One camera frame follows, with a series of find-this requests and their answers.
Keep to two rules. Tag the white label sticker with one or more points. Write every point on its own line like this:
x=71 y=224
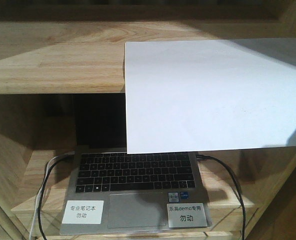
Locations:
x=83 y=212

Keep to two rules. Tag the white paper sheet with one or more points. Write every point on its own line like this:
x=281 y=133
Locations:
x=208 y=95

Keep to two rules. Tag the grey label sticker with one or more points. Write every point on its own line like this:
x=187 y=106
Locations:
x=186 y=215

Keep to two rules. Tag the silver laptop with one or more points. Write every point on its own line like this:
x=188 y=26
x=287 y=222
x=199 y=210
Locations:
x=135 y=188

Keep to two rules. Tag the wooden shelf unit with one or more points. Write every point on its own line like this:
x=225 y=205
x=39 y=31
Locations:
x=48 y=48

